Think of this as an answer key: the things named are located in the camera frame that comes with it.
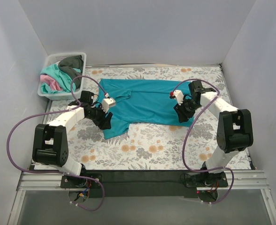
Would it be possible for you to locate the teal t shirt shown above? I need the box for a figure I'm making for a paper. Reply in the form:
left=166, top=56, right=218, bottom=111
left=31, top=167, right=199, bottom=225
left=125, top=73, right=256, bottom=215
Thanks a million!
left=100, top=79, right=194, bottom=139

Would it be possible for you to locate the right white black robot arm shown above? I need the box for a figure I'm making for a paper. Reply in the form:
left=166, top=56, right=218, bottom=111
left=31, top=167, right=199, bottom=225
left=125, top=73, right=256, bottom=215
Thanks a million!
left=169, top=79, right=253, bottom=188

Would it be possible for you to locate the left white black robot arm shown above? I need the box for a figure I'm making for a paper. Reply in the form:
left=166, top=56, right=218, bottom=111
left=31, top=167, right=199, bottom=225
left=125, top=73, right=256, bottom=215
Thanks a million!
left=32, top=91, right=116, bottom=188

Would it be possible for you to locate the mint green shirt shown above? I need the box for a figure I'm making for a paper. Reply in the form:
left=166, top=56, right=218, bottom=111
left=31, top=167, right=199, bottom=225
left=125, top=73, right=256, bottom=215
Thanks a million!
left=40, top=64, right=78, bottom=94

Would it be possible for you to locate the white plastic laundry basket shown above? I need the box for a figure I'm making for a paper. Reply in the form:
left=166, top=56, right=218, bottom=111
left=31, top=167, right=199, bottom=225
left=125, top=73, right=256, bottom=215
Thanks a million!
left=37, top=52, right=86, bottom=100

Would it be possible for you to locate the pink shirt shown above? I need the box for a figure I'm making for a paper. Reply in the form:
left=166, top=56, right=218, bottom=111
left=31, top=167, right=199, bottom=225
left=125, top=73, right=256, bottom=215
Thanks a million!
left=40, top=74, right=62, bottom=91

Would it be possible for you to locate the dark grey shirt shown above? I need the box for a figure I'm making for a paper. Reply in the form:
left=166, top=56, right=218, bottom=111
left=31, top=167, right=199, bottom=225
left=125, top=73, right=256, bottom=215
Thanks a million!
left=58, top=55, right=84, bottom=88

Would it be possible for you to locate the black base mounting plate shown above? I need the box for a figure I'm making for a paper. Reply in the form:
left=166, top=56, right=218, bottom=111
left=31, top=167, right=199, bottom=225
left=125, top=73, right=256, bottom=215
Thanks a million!
left=60, top=170, right=229, bottom=199

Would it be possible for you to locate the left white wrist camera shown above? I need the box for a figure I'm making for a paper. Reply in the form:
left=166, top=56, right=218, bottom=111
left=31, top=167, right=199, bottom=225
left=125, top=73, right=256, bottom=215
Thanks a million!
left=101, top=97, right=116, bottom=113

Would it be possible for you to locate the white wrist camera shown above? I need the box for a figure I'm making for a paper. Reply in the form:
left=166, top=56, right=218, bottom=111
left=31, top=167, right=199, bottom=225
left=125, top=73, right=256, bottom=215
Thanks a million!
left=169, top=90, right=184, bottom=105
left=101, top=97, right=116, bottom=113

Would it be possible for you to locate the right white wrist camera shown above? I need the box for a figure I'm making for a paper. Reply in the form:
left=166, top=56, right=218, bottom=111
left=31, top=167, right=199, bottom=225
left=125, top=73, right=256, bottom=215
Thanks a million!
left=169, top=90, right=184, bottom=105

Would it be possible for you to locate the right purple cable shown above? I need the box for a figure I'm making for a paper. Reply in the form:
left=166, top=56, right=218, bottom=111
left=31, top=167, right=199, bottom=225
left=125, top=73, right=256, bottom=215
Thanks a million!
left=182, top=78, right=235, bottom=204

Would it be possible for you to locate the purple cable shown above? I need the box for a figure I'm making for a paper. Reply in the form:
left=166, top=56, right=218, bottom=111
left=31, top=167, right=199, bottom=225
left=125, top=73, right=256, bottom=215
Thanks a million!
left=182, top=78, right=235, bottom=204
left=6, top=75, right=110, bottom=211

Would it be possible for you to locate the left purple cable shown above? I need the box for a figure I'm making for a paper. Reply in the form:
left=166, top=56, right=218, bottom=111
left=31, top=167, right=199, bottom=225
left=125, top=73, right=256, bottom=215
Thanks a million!
left=6, top=75, right=110, bottom=211

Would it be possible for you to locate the aluminium frame rail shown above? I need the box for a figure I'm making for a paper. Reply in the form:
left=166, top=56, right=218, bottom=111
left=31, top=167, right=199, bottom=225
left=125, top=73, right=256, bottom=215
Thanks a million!
left=17, top=170, right=270, bottom=191

